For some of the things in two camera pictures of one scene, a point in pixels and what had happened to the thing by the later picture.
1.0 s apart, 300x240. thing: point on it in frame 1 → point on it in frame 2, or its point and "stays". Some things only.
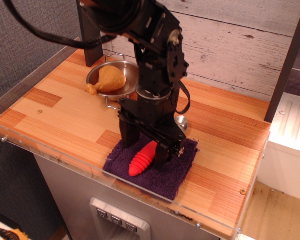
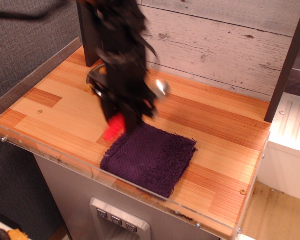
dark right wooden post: x=289 y=61 stays
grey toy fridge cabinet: x=92 y=209 stays
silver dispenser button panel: x=111 y=222 stays
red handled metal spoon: x=142 y=159 → x=116 y=124
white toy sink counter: x=285 y=163 stays
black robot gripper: x=157 y=118 → x=127 y=76
